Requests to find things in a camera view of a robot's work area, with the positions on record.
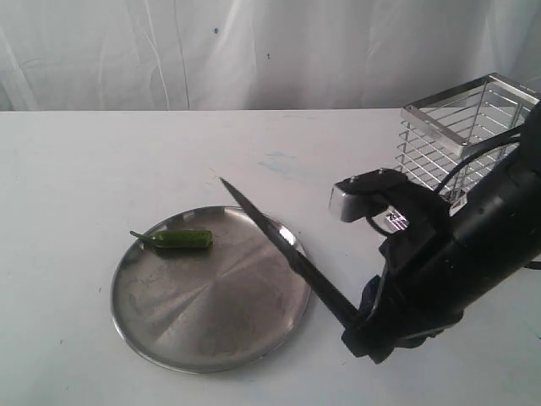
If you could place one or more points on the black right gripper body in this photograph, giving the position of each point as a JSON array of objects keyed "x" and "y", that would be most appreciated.
[{"x": 421, "y": 292}]

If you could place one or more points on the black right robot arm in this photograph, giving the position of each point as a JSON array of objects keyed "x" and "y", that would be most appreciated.
[{"x": 502, "y": 215}]

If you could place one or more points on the round stainless steel plate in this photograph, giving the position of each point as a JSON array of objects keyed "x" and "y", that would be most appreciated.
[{"x": 205, "y": 311}]

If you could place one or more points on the white backdrop curtain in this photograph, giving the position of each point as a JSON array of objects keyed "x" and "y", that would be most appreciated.
[{"x": 226, "y": 55}]

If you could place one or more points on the chrome wire utensil holder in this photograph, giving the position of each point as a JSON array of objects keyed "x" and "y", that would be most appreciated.
[{"x": 441, "y": 130}]

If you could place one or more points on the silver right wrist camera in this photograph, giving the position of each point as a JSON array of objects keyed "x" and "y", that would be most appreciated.
[{"x": 369, "y": 194}]

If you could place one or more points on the green cucumber piece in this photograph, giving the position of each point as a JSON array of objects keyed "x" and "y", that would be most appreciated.
[{"x": 176, "y": 243}]

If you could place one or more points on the black knife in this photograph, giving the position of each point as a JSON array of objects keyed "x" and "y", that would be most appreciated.
[{"x": 333, "y": 299}]

